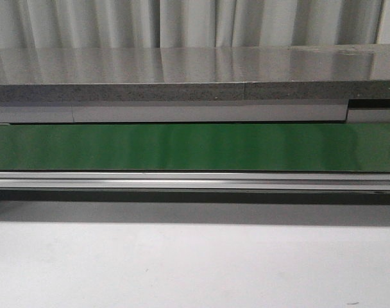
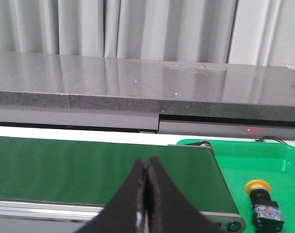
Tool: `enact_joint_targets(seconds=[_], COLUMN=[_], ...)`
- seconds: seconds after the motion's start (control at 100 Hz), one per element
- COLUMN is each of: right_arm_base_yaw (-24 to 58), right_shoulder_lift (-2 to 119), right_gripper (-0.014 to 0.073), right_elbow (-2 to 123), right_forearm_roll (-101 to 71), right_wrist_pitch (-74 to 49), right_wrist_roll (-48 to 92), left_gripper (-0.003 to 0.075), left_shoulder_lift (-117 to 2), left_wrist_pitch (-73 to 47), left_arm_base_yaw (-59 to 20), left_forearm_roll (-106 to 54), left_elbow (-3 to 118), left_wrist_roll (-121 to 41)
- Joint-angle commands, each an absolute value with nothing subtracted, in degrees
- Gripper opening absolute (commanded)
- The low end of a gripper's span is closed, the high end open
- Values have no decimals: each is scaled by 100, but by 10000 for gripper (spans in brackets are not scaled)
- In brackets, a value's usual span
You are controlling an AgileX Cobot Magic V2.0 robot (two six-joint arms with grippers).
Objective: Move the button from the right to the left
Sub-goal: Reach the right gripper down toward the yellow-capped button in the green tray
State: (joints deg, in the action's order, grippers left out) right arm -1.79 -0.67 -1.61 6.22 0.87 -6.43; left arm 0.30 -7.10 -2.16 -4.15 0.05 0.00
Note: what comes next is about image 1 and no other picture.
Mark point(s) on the green conveyor belt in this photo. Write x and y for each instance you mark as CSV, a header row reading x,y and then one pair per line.
x,y
196,147

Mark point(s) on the grey stone-look back counter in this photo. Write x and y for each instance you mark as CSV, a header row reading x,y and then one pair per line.
x,y
195,73

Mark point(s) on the grey conveyor rear side panel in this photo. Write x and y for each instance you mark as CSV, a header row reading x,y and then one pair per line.
x,y
262,110

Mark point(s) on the white pleated curtain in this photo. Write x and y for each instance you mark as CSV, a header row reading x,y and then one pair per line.
x,y
76,24

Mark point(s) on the aluminium conveyor front rail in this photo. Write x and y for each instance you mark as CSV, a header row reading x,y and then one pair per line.
x,y
214,181

